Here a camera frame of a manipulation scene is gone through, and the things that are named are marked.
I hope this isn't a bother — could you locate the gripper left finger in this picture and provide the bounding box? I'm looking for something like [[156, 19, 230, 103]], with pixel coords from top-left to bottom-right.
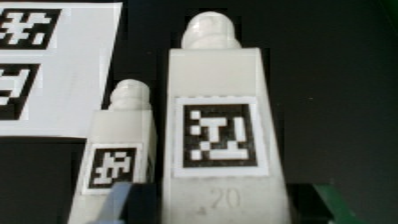
[[101, 182, 159, 224]]

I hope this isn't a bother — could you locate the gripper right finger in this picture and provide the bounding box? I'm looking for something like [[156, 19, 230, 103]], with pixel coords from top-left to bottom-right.
[[287, 183, 355, 224]]

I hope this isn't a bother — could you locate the white table leg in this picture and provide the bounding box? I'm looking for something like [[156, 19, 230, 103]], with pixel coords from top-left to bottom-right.
[[67, 79, 156, 224], [161, 12, 291, 224]]

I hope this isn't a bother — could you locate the white sheet with markers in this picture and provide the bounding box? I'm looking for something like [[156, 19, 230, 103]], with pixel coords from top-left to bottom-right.
[[0, 0, 122, 137]]

